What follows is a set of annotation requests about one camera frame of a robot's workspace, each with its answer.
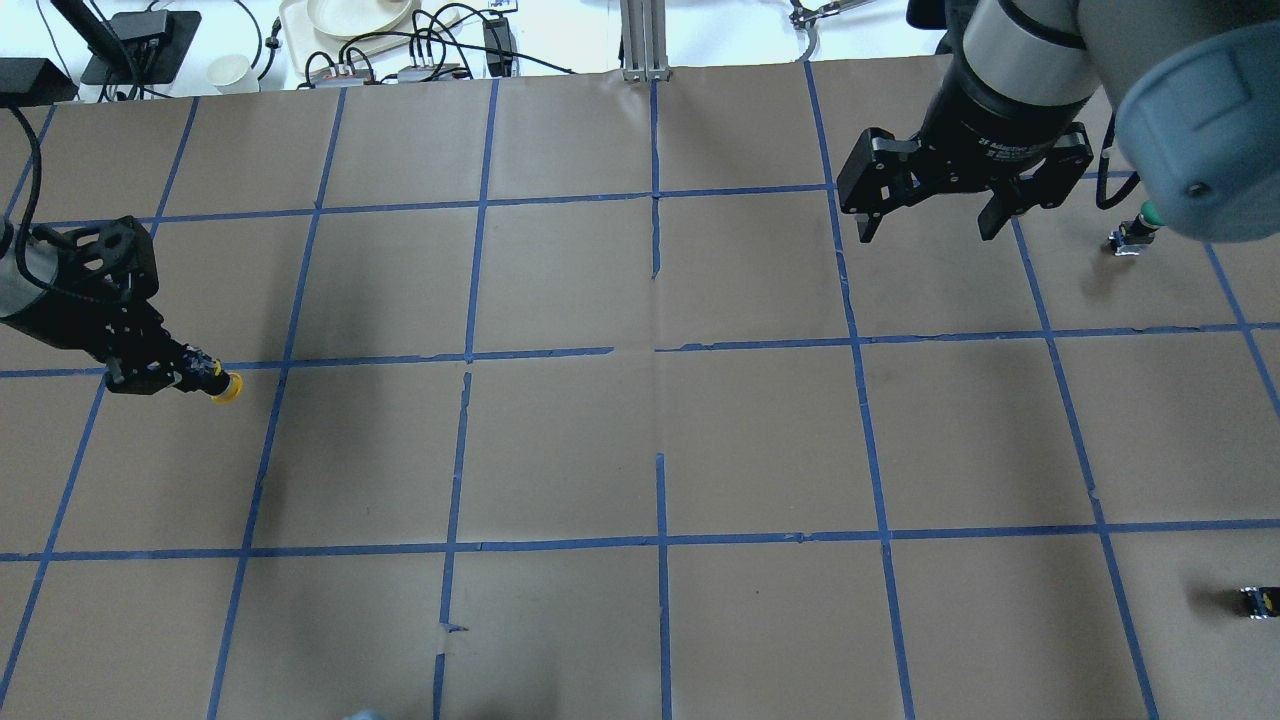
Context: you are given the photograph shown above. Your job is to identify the green push button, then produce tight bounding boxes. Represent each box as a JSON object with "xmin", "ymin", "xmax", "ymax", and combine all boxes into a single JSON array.
[{"xmin": 1107, "ymin": 200, "xmax": 1166, "ymax": 258}]

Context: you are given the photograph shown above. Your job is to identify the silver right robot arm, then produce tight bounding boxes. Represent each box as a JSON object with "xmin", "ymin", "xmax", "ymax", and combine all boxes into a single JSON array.
[{"xmin": 837, "ymin": 1, "xmax": 1279, "ymax": 243}]

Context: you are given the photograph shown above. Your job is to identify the aluminium frame post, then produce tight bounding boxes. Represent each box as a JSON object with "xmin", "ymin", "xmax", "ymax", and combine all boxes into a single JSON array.
[{"xmin": 620, "ymin": 0, "xmax": 671, "ymax": 83}]

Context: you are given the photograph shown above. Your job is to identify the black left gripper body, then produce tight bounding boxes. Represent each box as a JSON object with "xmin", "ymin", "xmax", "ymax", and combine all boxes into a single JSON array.
[{"xmin": 1, "ymin": 217, "xmax": 179, "ymax": 370}]

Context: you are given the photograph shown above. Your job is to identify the yellow push button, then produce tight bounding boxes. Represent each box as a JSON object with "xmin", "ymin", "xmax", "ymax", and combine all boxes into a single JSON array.
[{"xmin": 178, "ymin": 360, "xmax": 244, "ymax": 405}]

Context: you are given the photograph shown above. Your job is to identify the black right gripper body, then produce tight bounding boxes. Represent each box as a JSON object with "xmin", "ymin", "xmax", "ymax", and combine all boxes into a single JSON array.
[{"xmin": 837, "ymin": 70, "xmax": 1092, "ymax": 219}]

